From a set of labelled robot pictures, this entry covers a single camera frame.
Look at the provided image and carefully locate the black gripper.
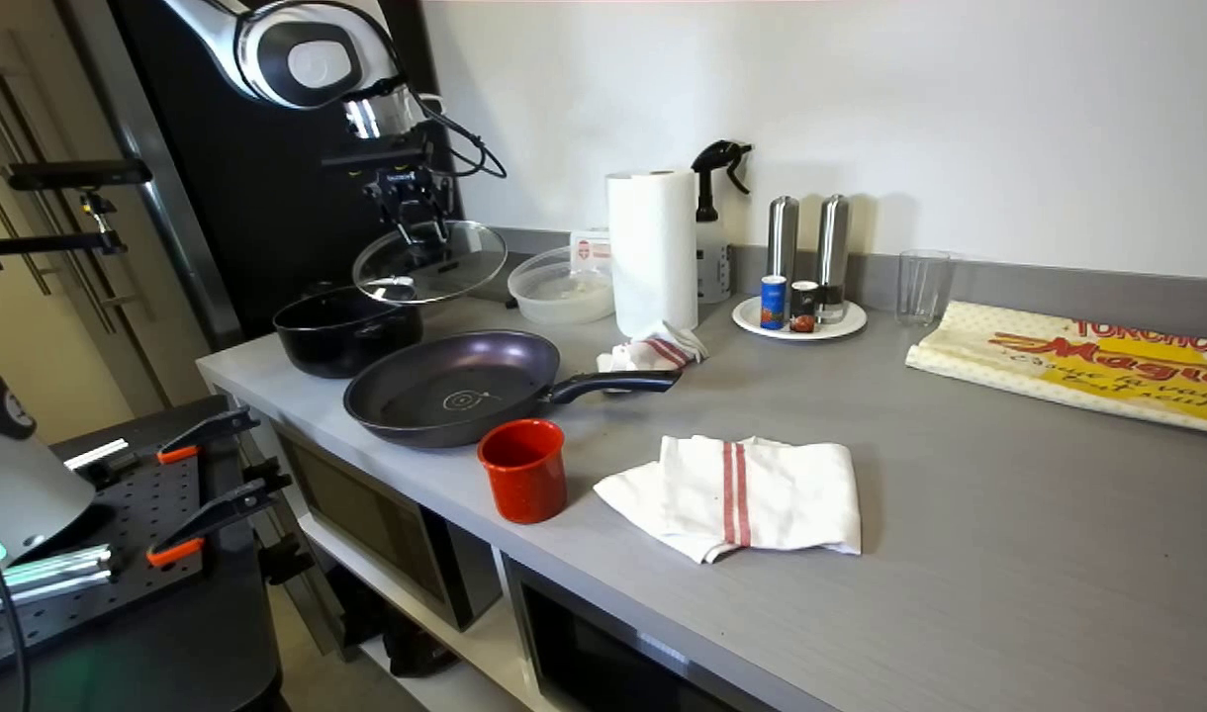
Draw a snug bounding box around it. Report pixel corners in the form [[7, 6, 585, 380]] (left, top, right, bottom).
[[370, 139, 458, 230]]

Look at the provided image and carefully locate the glass pot lid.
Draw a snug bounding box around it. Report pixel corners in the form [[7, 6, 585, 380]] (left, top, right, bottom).
[[354, 221, 507, 304]]

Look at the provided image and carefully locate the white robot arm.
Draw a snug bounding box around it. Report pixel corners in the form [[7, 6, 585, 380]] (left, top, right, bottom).
[[164, 0, 458, 227]]

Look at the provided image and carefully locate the black cooking pot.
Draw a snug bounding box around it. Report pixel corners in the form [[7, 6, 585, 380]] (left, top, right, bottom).
[[272, 284, 424, 380]]

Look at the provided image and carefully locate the clear plastic container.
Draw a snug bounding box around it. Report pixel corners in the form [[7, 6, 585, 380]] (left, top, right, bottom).
[[507, 251, 615, 324]]

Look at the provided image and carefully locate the purple frying pan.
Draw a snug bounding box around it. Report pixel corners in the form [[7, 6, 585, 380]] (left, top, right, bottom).
[[346, 333, 677, 449]]

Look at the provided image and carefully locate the white paper towel roll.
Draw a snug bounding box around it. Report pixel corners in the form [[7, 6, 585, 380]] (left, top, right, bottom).
[[608, 169, 697, 337]]

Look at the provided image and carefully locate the red cup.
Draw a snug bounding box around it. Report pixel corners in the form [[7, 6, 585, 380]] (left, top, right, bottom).
[[480, 421, 571, 521]]

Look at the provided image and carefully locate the crumpled white red cloth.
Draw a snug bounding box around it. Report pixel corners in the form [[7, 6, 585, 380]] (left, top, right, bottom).
[[598, 324, 706, 372]]

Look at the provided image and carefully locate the black spray bottle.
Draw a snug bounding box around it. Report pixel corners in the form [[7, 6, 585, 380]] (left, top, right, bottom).
[[694, 139, 748, 304]]

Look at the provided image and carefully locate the orange black clamp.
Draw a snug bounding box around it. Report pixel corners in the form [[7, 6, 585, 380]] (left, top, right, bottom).
[[66, 409, 252, 470], [147, 465, 288, 572]]

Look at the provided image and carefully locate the blue can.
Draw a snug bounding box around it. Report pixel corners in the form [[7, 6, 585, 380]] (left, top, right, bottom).
[[757, 275, 788, 333]]

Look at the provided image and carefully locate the steel salt grinder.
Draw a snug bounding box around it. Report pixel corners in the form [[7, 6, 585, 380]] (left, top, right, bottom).
[[767, 193, 801, 277]]

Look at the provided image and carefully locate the dark small jar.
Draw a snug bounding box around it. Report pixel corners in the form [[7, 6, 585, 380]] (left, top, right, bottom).
[[788, 280, 825, 333]]

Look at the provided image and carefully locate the steel pepper grinder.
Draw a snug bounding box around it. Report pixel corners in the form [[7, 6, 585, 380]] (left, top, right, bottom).
[[819, 193, 852, 297]]

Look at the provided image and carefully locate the white red striped cloth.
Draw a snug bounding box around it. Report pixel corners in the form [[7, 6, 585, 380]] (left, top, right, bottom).
[[592, 434, 863, 566]]

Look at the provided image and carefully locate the white plate with cans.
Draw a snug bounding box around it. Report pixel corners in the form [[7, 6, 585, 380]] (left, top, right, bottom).
[[731, 297, 866, 343]]

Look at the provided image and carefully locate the black robot work table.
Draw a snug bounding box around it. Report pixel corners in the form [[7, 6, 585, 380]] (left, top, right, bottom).
[[0, 400, 288, 712]]

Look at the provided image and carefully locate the clear drinking glass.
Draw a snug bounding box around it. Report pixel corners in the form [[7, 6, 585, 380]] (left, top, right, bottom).
[[900, 255, 951, 324]]

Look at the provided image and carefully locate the yellow red paper bag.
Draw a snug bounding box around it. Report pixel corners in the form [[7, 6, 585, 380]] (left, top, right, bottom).
[[908, 303, 1207, 433]]

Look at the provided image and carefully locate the black camera stand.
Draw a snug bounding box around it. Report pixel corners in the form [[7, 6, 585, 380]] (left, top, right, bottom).
[[0, 155, 157, 291]]

